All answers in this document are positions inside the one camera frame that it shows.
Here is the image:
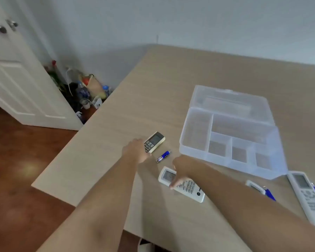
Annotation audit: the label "person's right hand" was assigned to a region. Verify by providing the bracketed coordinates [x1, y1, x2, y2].
[170, 155, 200, 191]

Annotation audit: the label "person's left hand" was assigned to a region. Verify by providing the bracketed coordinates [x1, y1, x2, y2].
[121, 139, 152, 164]

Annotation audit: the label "small beige remote control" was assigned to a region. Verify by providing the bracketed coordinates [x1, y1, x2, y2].
[143, 131, 166, 155]

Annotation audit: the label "white air conditioner remote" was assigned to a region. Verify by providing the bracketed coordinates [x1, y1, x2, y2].
[158, 166, 206, 203]

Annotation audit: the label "person's left forearm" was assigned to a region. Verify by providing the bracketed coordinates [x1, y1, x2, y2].
[36, 154, 141, 252]

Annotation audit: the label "person's right forearm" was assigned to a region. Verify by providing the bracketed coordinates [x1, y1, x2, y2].
[191, 162, 315, 252]

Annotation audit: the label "small blue flashlight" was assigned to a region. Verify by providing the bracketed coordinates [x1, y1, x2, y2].
[155, 150, 171, 164]

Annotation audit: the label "small white remote control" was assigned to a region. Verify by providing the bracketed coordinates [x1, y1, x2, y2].
[245, 180, 266, 195]

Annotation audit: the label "clear plastic organizer box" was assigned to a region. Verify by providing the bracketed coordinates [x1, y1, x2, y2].
[179, 85, 289, 180]

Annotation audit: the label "brown paper bag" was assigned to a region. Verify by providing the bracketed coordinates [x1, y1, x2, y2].
[78, 74, 107, 100]

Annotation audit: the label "clear plastic bottle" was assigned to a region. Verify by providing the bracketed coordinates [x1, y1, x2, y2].
[77, 81, 90, 103]

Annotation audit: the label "green bottles with red cap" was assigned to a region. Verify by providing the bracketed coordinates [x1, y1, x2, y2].
[44, 60, 67, 90]

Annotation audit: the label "large white remote control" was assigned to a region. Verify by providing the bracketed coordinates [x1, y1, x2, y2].
[287, 171, 315, 228]

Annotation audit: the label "white panel door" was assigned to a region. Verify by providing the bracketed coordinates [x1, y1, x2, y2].
[0, 0, 84, 131]

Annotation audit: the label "white cable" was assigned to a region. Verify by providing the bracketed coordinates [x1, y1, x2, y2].
[65, 66, 74, 97]

